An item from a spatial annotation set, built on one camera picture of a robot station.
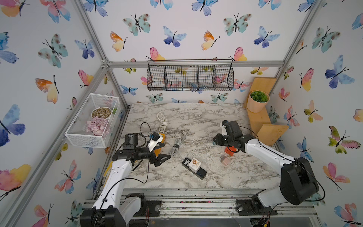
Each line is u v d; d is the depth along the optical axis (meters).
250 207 0.73
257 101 0.99
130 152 0.56
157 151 0.92
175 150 0.93
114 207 0.40
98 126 0.63
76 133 0.61
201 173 0.84
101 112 0.70
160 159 0.67
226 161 0.89
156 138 0.65
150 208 0.74
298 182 0.43
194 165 0.81
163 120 1.10
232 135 0.68
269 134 0.87
